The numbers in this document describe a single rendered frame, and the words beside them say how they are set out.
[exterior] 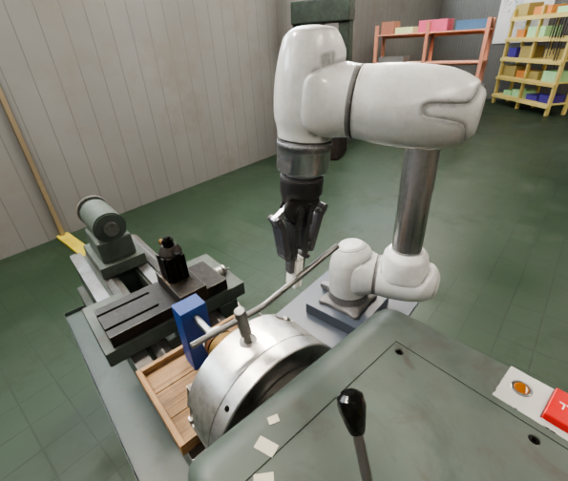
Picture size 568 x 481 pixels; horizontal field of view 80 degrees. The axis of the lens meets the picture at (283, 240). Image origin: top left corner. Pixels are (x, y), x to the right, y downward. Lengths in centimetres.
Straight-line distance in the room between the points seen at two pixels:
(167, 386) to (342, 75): 94
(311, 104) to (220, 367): 49
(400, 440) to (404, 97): 46
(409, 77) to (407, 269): 82
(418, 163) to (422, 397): 68
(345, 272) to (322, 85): 87
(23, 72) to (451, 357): 407
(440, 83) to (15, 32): 398
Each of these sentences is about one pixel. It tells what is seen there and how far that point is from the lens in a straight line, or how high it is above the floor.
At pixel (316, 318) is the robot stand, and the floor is 75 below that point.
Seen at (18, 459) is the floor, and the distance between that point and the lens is 242.
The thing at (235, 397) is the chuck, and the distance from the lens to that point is 66.
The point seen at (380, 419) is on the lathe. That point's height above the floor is 125.
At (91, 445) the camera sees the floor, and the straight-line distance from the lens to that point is 226.
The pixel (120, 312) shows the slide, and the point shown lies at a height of 97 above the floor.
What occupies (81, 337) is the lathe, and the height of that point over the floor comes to 54.
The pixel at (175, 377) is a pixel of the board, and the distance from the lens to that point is 114.
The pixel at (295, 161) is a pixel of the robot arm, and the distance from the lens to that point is 54.
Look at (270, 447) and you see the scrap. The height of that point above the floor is 126.
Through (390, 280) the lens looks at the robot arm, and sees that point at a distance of 125.
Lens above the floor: 174
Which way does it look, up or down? 31 degrees down
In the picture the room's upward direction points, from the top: 4 degrees counter-clockwise
